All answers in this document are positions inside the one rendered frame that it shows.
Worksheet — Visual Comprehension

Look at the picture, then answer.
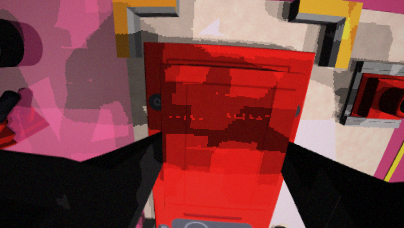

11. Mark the black toy car wheel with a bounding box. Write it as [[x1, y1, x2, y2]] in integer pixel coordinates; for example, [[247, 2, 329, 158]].
[[0, 18, 24, 68]]

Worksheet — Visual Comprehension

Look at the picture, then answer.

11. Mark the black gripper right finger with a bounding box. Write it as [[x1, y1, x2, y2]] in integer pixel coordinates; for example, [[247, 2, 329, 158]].
[[281, 141, 404, 228]]

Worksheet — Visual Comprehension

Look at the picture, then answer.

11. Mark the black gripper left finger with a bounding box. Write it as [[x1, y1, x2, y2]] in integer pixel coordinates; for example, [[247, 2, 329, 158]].
[[0, 132, 163, 228]]

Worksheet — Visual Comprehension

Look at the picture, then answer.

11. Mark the yellow rectangular outline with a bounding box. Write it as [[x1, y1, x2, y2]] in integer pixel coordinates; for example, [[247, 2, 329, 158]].
[[384, 142, 404, 181]]

